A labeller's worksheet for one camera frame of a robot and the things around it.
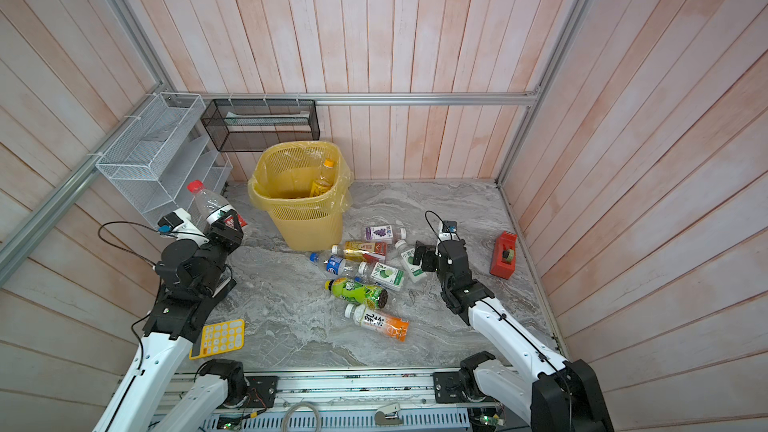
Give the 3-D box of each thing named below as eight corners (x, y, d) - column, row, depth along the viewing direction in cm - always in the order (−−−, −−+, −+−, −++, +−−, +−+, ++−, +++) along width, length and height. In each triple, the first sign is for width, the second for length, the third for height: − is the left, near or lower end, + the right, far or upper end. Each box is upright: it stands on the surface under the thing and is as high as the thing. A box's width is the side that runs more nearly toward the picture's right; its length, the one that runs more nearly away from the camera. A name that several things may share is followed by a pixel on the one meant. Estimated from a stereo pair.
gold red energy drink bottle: (332, 266, 98) (330, 256, 93) (334, 251, 101) (332, 241, 96) (387, 266, 98) (387, 256, 93) (386, 251, 101) (387, 241, 96)
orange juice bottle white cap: (343, 320, 86) (342, 314, 83) (350, 306, 89) (348, 299, 85) (403, 343, 83) (404, 338, 79) (407, 327, 85) (409, 321, 81)
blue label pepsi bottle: (308, 271, 96) (305, 263, 92) (314, 258, 99) (311, 250, 95) (356, 281, 94) (355, 274, 90) (360, 268, 97) (359, 260, 93)
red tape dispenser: (489, 276, 96) (495, 266, 91) (493, 241, 105) (500, 229, 99) (507, 282, 95) (515, 271, 89) (510, 245, 104) (517, 234, 98)
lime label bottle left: (355, 279, 95) (355, 274, 92) (363, 263, 99) (362, 257, 96) (399, 294, 92) (400, 289, 89) (405, 276, 95) (406, 271, 93)
